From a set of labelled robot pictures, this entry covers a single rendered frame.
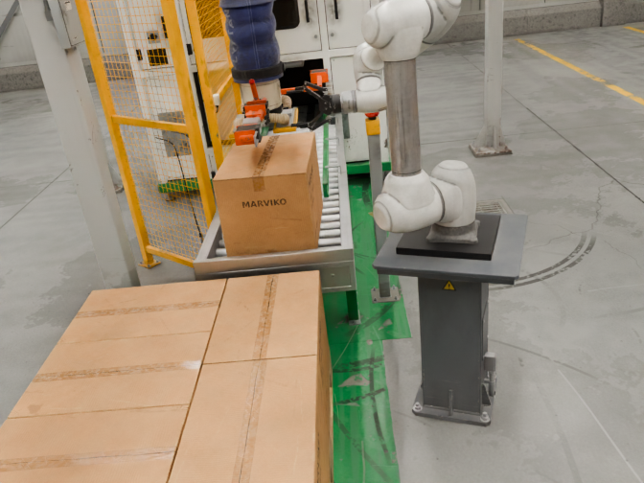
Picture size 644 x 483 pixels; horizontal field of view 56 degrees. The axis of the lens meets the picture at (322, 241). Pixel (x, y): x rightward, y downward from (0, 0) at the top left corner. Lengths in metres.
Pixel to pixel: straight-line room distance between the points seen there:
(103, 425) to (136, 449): 0.18
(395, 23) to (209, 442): 1.34
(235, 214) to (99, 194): 1.05
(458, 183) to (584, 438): 1.11
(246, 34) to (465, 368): 1.60
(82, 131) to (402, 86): 1.91
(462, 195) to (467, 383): 0.79
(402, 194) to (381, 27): 0.53
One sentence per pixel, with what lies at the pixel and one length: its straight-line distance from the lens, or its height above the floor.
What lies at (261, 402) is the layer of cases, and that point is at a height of 0.54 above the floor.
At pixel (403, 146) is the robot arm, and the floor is 1.17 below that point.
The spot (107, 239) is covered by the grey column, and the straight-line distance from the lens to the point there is 3.60.
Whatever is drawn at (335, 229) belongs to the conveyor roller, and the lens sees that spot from 2.95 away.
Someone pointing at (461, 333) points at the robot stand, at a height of 0.40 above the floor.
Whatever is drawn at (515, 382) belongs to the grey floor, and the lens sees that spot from 2.84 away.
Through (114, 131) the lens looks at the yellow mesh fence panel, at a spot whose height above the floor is 0.91.
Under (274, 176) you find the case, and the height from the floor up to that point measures 0.94.
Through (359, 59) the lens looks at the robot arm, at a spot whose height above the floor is 1.36.
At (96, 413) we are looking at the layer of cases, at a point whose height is 0.54.
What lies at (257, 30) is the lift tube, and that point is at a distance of 2.65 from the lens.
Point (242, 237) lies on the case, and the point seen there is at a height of 0.68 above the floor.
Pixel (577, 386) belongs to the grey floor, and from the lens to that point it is 2.87.
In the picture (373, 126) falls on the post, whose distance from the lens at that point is 3.01.
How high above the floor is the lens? 1.79
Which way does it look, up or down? 26 degrees down
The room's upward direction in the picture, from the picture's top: 7 degrees counter-clockwise
